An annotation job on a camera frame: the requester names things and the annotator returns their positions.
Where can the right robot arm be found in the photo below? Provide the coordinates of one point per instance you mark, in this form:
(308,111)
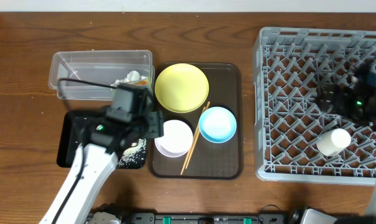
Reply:
(310,215)

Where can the small white green cup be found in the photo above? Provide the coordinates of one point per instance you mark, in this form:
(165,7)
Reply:
(333,142)

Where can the white rice bowl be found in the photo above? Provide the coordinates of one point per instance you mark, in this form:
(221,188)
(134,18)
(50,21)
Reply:
(176,140)

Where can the yellow plate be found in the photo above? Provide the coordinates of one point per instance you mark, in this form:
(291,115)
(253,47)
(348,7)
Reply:
(181,88)

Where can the light blue bowl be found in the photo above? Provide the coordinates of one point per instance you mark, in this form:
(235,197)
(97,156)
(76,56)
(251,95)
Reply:
(217,125)

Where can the black waste tray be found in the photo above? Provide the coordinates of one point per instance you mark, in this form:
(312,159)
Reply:
(69,139)

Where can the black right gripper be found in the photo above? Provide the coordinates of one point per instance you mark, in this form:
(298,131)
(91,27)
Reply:
(345,93)

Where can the clear plastic bin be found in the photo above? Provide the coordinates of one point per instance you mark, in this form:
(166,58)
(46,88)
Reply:
(97,66)

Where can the white napkin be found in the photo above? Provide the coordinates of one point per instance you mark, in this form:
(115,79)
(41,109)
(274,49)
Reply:
(132,76)

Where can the colourful snack wrapper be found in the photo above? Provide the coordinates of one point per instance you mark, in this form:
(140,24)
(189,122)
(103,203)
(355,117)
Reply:
(144,82)

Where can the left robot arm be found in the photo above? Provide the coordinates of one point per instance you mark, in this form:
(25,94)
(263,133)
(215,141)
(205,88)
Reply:
(102,140)

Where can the rice pile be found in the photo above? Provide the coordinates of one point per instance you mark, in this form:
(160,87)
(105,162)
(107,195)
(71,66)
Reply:
(134,157)

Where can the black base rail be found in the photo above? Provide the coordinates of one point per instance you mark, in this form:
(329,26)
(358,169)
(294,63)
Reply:
(111,213)

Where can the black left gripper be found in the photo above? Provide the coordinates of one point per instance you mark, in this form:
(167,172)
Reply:
(156,124)

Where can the brown serving tray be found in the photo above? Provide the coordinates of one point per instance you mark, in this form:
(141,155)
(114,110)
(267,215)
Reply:
(209,160)

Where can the grey dishwasher rack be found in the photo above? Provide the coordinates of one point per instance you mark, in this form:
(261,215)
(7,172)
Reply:
(290,66)

